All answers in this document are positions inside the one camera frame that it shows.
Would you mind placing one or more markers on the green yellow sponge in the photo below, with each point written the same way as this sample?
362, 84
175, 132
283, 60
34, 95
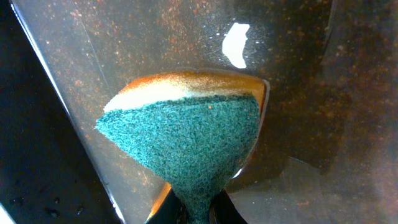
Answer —
193, 128

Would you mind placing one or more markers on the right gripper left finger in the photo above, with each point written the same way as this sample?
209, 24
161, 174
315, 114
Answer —
167, 208

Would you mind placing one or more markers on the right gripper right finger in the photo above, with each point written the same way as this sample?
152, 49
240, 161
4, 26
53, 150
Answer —
223, 211

